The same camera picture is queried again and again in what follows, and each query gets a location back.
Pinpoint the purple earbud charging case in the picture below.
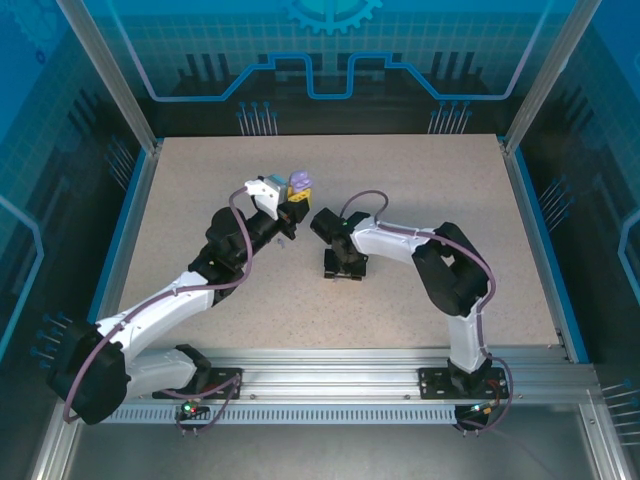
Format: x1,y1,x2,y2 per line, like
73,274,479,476
288,169,315,194

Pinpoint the blue table edge trim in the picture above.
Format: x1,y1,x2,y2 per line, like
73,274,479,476
509,147,592,365
82,147,151,331

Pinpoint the small connector with LED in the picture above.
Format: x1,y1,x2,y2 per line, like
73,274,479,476
174,394,210,421
457,399,501,421

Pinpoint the grey sheet metal panel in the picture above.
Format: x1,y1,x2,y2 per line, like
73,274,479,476
64,423,599,480

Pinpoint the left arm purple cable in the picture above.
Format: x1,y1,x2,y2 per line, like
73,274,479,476
62,185,251,437

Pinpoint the aluminium table side rail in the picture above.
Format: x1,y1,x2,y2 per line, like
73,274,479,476
97,139,165,326
501,139,576,365

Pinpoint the wide aluminium mounting rail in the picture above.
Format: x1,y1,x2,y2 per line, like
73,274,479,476
63,346,604,404

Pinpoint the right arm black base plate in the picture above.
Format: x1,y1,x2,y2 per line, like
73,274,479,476
417,366,511,401

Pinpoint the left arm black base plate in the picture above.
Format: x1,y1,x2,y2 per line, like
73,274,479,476
151,366,246,401

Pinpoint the slotted grey cable duct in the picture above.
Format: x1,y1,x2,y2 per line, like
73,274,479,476
99,404,464,427

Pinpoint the aluminium frame post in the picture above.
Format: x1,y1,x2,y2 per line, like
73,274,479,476
501,0,586,157
55,0,165,155

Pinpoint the aluminium lower frame rail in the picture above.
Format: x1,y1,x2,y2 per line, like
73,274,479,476
579,399,634,480
27,399,84,480

